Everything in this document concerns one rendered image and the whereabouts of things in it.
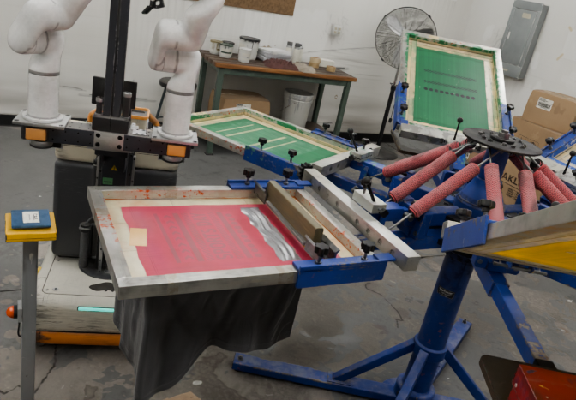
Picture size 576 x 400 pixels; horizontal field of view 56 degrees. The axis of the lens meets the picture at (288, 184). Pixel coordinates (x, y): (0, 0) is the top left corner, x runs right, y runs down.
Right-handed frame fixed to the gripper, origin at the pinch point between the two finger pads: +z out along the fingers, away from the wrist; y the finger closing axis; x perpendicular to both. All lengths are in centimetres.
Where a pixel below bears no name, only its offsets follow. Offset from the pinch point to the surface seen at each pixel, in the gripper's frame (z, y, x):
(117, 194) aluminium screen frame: 30, -57, 45
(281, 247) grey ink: -2, -103, 43
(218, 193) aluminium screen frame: 14, -76, 21
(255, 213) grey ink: 6, -90, 25
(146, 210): 25, -67, 45
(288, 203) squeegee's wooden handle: -8, -94, 30
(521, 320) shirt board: -44, -165, 34
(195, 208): 18, -76, 34
